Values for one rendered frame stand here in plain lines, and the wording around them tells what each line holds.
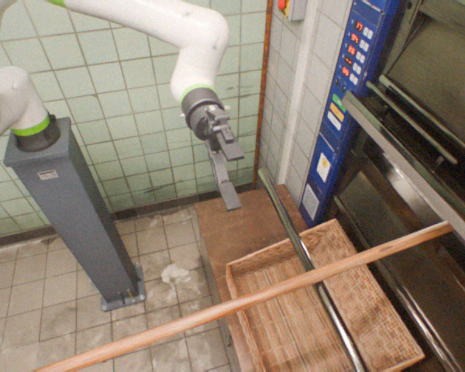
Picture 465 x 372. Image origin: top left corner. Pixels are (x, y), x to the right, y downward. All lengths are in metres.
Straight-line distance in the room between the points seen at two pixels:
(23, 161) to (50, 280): 1.29
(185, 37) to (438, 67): 0.60
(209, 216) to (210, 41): 1.08
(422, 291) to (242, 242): 0.79
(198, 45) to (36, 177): 0.80
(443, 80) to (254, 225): 1.05
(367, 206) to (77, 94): 1.44
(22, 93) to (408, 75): 1.08
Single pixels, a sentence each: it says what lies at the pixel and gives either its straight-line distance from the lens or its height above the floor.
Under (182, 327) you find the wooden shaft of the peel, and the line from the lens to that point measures 0.76.
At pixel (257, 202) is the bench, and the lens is 1.73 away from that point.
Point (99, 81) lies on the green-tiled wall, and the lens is 1.79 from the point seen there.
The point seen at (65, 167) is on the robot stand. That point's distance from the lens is 1.28.
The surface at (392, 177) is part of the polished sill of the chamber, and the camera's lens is 1.15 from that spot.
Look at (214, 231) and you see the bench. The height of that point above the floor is 0.58.
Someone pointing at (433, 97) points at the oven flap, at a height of 1.49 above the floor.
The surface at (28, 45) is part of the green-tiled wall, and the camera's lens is 1.75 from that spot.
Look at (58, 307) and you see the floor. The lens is 2.30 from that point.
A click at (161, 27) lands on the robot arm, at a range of 0.79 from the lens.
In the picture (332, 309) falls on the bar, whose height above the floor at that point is 1.17.
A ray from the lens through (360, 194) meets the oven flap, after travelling 1.27.
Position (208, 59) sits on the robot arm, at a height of 1.57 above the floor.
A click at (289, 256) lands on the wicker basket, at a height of 0.65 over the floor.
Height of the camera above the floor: 1.92
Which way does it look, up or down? 48 degrees down
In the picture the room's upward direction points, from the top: straight up
